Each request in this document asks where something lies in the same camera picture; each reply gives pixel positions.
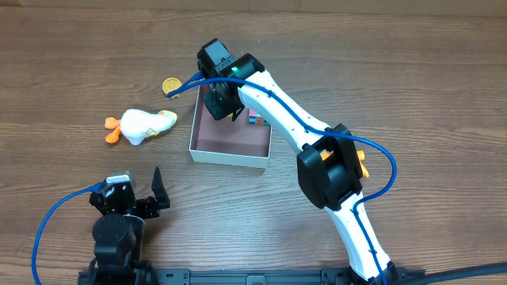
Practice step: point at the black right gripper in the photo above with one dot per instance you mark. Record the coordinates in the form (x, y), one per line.
(221, 107)

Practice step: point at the white cardboard box pink inside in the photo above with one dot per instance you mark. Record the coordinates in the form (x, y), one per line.
(226, 141)

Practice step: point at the colourful puzzle cube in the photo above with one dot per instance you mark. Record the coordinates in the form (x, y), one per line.
(256, 119)

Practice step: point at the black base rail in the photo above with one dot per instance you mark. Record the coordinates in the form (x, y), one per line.
(184, 276)

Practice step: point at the white plush duck toy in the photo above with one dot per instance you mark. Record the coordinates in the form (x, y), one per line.
(136, 125)

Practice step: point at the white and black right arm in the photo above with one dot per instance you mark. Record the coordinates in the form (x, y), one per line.
(329, 166)

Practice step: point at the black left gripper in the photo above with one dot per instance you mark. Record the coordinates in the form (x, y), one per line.
(145, 207)

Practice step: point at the small orange round wheel toy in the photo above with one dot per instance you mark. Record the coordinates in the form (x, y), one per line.
(170, 84)

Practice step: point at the orange rubber toy figure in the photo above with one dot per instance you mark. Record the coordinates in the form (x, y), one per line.
(362, 162)

